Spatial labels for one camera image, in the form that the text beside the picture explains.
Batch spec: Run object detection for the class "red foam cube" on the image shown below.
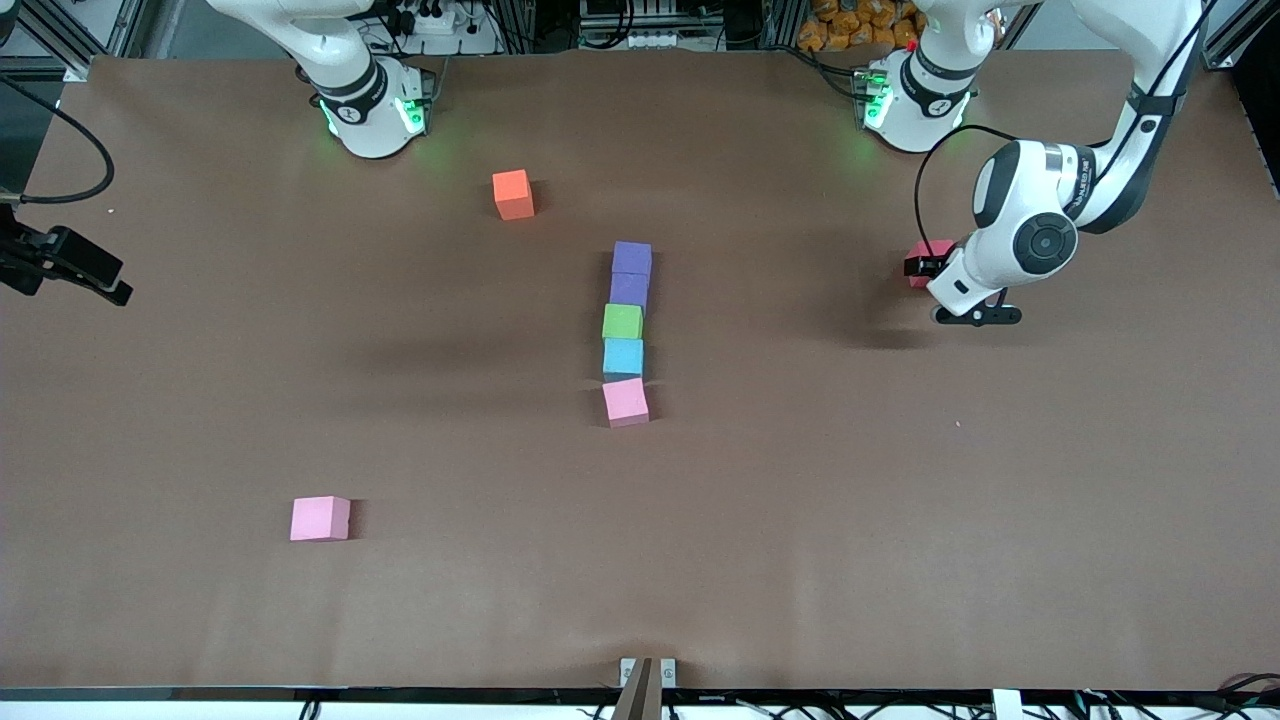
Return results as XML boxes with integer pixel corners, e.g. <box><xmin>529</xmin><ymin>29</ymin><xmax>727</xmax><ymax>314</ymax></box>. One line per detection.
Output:
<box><xmin>907</xmin><ymin>239</ymin><xmax>958</xmax><ymax>290</ymax></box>

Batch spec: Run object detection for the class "teal foam cube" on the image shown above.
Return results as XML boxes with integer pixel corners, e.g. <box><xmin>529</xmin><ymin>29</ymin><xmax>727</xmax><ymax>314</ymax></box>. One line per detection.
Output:
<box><xmin>602</xmin><ymin>338</ymin><xmax>646</xmax><ymax>382</ymax></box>

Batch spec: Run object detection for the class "pink foam cube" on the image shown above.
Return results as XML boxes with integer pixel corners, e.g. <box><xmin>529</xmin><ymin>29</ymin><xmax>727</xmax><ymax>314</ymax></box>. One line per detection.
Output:
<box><xmin>290</xmin><ymin>496</ymin><xmax>353</xmax><ymax>542</ymax></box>
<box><xmin>602</xmin><ymin>378</ymin><xmax>651</xmax><ymax>428</ymax></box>

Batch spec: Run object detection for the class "brown table cover mat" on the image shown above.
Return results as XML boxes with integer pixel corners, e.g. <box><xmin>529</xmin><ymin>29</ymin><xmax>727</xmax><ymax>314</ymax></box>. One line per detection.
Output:
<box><xmin>0</xmin><ymin>50</ymin><xmax>1280</xmax><ymax>693</ymax></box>

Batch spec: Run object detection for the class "grey power strip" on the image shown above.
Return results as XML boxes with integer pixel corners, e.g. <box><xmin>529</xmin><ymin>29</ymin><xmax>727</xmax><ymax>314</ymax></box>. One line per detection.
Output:
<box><xmin>580</xmin><ymin>28</ymin><xmax>701</xmax><ymax>51</ymax></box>

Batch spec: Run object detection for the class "orange foam cube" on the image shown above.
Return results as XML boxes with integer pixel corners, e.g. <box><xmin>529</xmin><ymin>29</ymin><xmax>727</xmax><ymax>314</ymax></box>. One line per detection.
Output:
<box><xmin>492</xmin><ymin>169</ymin><xmax>536</xmax><ymax>221</ymax></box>

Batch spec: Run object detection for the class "white power strip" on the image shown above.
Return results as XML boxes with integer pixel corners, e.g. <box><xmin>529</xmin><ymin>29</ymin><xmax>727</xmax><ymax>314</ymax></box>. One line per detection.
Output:
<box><xmin>385</xmin><ymin>0</ymin><xmax>501</xmax><ymax>56</ymax></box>

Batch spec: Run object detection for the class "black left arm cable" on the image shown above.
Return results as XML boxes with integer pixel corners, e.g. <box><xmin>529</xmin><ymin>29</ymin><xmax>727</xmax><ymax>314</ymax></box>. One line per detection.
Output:
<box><xmin>914</xmin><ymin>0</ymin><xmax>1216</xmax><ymax>263</ymax></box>

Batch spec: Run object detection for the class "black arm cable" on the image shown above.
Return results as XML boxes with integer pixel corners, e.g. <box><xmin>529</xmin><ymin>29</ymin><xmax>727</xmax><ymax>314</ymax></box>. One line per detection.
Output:
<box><xmin>0</xmin><ymin>78</ymin><xmax>115</xmax><ymax>205</ymax></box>
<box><xmin>914</xmin><ymin>0</ymin><xmax>1216</xmax><ymax>263</ymax></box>

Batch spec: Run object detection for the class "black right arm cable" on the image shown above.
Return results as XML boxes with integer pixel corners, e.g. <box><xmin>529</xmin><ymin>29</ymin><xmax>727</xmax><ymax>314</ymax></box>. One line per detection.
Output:
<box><xmin>0</xmin><ymin>78</ymin><xmax>115</xmax><ymax>205</ymax></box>

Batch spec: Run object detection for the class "aluminium frame strut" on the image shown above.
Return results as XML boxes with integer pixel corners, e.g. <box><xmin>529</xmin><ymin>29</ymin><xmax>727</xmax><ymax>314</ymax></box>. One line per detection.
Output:
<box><xmin>0</xmin><ymin>0</ymin><xmax>151</xmax><ymax>81</ymax></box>

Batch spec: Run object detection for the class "black frame strut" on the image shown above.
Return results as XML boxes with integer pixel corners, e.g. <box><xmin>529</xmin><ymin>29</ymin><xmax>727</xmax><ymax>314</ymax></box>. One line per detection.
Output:
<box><xmin>1200</xmin><ymin>0</ymin><xmax>1280</xmax><ymax>71</ymax></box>

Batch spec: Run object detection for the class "black cable bundle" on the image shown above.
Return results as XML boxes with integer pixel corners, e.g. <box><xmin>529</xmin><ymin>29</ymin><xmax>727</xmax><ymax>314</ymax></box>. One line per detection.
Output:
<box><xmin>1075</xmin><ymin>672</ymin><xmax>1280</xmax><ymax>720</ymax></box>

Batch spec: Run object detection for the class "white metal bracket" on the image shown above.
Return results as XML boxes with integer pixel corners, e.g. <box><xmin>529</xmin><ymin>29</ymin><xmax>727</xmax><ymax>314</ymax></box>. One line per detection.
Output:
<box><xmin>619</xmin><ymin>657</ymin><xmax>678</xmax><ymax>689</ymax></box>

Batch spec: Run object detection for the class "black table edge rail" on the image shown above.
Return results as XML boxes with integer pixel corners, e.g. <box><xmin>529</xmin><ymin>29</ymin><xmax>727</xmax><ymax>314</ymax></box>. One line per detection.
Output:
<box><xmin>0</xmin><ymin>686</ymin><xmax>1280</xmax><ymax>703</ymax></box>

